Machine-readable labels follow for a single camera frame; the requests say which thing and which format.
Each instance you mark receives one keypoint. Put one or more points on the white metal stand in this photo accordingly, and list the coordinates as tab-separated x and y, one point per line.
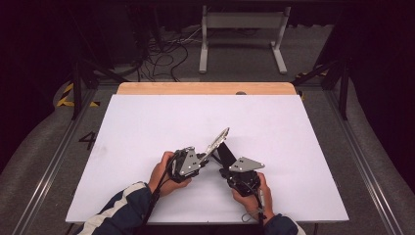
243	19

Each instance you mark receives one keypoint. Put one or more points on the wooden table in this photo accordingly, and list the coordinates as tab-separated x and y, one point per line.
202	88

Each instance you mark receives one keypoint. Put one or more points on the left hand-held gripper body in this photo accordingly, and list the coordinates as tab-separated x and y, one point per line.
189	163

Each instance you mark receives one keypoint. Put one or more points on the person's left hand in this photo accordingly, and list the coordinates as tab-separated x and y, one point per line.
163	176

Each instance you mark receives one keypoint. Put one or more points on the aluminium rail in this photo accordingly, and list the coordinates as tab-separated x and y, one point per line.
365	163
52	166

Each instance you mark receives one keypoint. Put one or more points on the dark equipment rack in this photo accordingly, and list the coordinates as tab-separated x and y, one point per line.
137	29

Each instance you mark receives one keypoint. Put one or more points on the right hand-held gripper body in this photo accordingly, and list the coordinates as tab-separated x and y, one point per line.
246	164

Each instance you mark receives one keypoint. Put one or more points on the black cloth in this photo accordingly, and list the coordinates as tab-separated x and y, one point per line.
227	155

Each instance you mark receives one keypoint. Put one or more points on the white board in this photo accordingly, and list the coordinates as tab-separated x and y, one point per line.
163	117

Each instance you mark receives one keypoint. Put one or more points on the yellow black floor tape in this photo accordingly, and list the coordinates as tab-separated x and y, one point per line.
67	94

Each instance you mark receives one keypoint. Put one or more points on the black metal stand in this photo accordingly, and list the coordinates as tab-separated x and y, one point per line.
77	91
343	94

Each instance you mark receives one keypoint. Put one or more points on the person's right hand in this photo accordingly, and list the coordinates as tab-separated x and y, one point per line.
251	202

